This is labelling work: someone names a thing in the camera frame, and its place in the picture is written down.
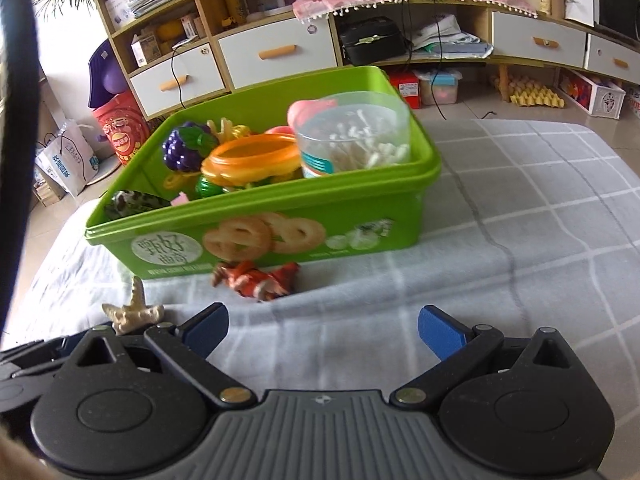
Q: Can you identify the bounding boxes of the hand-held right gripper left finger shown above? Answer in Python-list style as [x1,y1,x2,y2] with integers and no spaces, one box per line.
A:
[65,302,257,409]

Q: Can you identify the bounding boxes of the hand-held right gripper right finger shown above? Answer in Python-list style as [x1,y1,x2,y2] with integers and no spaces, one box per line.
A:
[389,305,581,409]

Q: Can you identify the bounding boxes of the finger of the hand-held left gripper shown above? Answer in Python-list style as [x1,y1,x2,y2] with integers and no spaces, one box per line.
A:
[0,337,76,366]
[0,365,56,413]

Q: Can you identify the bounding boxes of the red toy crab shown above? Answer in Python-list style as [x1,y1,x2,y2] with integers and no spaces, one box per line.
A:
[210,259,302,303]

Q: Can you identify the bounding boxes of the beige spiky toy animal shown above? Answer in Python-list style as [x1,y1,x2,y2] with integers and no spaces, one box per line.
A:
[101,276,165,336]

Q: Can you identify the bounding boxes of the toy corn green husk half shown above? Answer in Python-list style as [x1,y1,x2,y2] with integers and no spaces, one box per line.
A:
[194,172,226,200]

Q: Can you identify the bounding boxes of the green plastic box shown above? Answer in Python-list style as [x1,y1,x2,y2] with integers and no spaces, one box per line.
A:
[84,65,443,281]

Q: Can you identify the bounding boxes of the dark patterned hair clip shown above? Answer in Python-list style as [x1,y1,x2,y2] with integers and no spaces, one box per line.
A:
[104,189,173,222]

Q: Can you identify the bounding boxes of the purple toy grapes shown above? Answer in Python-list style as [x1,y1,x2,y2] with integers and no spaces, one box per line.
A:
[161,121,216,173]

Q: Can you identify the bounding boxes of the orange toy plate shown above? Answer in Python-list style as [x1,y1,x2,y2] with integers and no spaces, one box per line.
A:
[200,132,303,191]

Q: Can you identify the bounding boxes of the cream branched plastic toy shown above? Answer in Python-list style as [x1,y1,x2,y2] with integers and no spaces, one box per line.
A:
[205,116,251,146]

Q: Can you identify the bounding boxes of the clear cotton swab jar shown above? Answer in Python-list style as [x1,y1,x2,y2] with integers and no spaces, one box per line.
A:
[290,91,413,181]

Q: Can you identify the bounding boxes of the pink pig toy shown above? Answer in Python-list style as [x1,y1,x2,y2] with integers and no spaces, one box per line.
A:
[265,97,346,141]

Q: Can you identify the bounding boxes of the grey checked blanket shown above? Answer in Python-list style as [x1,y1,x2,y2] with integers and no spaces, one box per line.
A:
[15,117,640,411]

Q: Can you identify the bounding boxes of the white shopping bag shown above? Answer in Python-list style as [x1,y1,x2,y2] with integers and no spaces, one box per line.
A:
[34,119,101,198]

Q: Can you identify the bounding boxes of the red printed bucket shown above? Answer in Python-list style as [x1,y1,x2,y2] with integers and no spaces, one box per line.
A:
[92,90,151,168]

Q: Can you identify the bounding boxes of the clear storage box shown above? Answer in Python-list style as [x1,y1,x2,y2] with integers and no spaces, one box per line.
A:
[417,69,462,107]

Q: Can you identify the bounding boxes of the red cardboard box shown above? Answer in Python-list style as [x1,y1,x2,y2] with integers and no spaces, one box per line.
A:
[387,70,421,108]

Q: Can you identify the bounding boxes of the yellow egg tray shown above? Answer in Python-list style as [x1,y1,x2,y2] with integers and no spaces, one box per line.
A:
[492,74,566,110]

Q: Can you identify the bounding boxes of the purple plastic object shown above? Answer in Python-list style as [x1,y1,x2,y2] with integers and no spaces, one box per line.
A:
[87,40,132,110]

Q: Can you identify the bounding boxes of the small cardboard box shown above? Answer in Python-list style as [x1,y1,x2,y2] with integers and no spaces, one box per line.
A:
[131,34,162,67]

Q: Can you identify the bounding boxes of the folded light cloth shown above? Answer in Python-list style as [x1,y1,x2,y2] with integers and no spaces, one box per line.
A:
[407,15,496,58]

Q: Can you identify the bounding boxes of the black bag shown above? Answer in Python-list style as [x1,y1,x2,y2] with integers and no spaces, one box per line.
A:
[339,16,407,67]

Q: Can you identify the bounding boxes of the yellow round object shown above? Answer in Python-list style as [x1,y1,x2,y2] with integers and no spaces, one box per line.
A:
[155,19,182,43]

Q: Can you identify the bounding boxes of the small white carton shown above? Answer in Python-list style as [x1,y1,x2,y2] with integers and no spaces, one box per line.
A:
[180,15,206,40]

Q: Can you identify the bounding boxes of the wooden cabinet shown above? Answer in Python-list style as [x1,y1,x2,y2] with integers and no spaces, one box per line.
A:
[94,0,640,121]

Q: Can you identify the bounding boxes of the yellow packet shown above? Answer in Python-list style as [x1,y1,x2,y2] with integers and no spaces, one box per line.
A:
[222,0,249,26]

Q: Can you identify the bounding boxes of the microwave oven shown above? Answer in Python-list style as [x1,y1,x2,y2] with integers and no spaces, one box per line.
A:
[592,0,640,43]

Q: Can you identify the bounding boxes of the black strap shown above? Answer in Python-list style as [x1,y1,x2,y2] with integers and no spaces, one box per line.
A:
[0,0,43,331]

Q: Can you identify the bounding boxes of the white drawer wooden handle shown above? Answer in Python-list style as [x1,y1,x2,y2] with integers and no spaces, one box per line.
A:
[217,17,337,92]
[584,35,640,86]
[492,11,587,68]
[129,42,231,121]

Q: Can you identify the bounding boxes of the black cable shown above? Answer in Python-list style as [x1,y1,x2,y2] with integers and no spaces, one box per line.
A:
[427,0,498,121]
[170,42,193,111]

